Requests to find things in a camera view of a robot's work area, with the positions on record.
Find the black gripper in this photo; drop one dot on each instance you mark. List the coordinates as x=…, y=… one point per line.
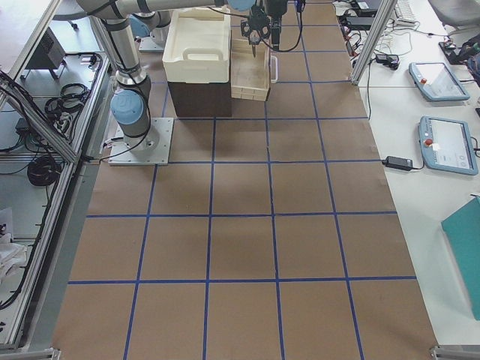
x=256, y=17
x=277, y=7

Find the dark wooden drawer cabinet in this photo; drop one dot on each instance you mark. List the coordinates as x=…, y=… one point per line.
x=195, y=100

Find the white foam box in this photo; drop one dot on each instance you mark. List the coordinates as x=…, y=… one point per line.
x=198, y=46

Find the blue teach pendant far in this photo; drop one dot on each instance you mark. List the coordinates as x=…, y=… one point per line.
x=437, y=82

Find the blue teach pendant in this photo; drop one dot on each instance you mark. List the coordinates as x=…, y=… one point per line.
x=437, y=82
x=446, y=145

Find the small black adapter on table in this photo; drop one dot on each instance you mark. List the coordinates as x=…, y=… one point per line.
x=398, y=163

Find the blue teach pendant near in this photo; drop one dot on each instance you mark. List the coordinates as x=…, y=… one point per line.
x=446, y=145

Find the teal box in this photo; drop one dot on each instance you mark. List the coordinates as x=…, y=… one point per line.
x=462, y=230

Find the aluminium frame post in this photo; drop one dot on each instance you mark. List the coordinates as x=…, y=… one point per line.
x=386, y=9

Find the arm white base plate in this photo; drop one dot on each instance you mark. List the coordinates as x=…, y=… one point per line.
x=152, y=44
x=154, y=149

